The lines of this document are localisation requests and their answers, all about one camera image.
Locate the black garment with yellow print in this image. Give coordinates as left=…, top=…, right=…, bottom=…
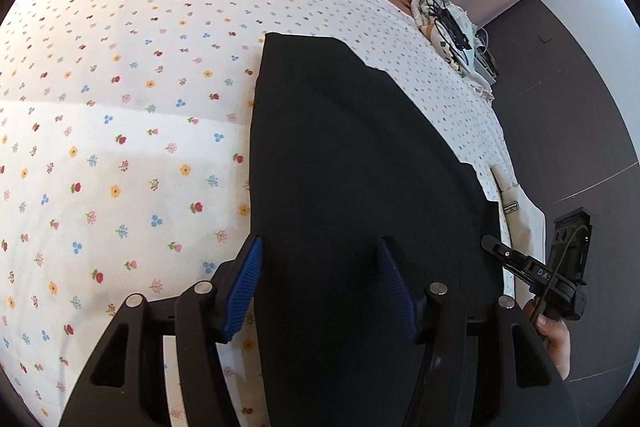
left=247, top=32, right=506, bottom=427

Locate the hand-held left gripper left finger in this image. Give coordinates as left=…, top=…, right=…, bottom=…
left=57, top=234, right=266, bottom=427

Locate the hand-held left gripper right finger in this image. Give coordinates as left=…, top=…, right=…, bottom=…
left=375, top=236, right=582, bottom=427

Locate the black cable bundle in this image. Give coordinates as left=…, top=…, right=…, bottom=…
left=425, top=0, right=476, bottom=58

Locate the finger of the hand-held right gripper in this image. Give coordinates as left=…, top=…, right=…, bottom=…
left=481, top=234, right=538, bottom=280

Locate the person's right hand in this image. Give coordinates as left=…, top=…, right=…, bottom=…
left=522, top=299, right=572, bottom=380

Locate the white floral blanket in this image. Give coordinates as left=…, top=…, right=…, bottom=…
left=0, top=99, right=273, bottom=427

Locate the cream pillow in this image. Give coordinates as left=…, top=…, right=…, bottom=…
left=490, top=164, right=546, bottom=268

